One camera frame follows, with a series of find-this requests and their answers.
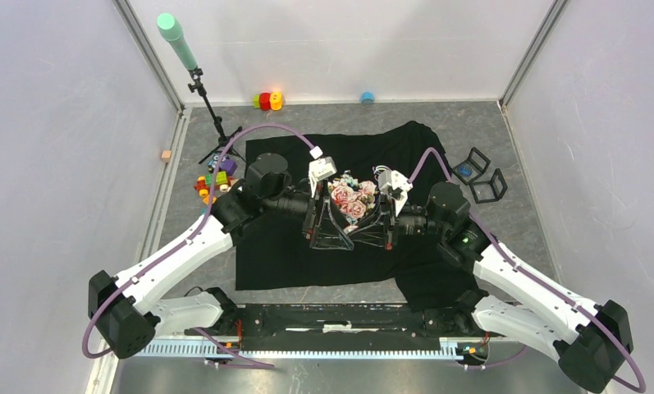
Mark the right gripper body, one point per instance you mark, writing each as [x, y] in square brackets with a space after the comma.
[387, 203]

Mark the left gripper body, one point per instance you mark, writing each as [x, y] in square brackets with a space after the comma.
[309, 219]

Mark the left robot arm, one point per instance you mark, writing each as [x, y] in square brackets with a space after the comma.
[129, 310]

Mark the green microphone on stand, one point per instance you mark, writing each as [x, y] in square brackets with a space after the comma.
[172, 32]

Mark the red duplo car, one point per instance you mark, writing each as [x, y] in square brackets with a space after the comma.
[222, 181]

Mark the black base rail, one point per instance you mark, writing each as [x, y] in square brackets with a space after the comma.
[342, 327]

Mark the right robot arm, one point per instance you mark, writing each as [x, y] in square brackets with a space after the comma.
[589, 341]

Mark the purple cube block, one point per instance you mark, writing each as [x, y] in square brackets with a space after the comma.
[229, 166]

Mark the wooden cube on rail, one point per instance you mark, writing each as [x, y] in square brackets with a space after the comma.
[166, 156]

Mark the black floral t-shirt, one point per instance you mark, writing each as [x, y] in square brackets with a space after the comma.
[274, 253]

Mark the blue cup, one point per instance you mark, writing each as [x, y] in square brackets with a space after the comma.
[367, 98]

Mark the owl eight toy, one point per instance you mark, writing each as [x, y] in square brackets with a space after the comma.
[214, 162]

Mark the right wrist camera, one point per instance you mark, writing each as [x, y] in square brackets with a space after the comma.
[395, 186]

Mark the blue round brooch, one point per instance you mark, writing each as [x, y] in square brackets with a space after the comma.
[465, 171]

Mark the red yellow green toy rings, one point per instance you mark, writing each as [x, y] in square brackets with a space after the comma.
[268, 100]

